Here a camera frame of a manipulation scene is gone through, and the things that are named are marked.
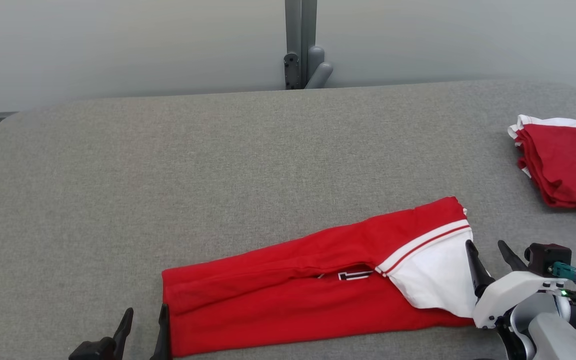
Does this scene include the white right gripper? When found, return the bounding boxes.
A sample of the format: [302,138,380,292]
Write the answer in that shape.
[465,240,569,330]

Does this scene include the red shorts with white waistband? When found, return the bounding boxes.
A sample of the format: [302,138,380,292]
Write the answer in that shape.
[507,114,576,221]

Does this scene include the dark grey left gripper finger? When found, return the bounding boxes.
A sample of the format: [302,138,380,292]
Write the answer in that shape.
[112,307,135,347]
[150,304,171,360]

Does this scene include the red jersey with number 23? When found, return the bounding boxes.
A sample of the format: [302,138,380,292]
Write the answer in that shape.
[161,196,482,359]

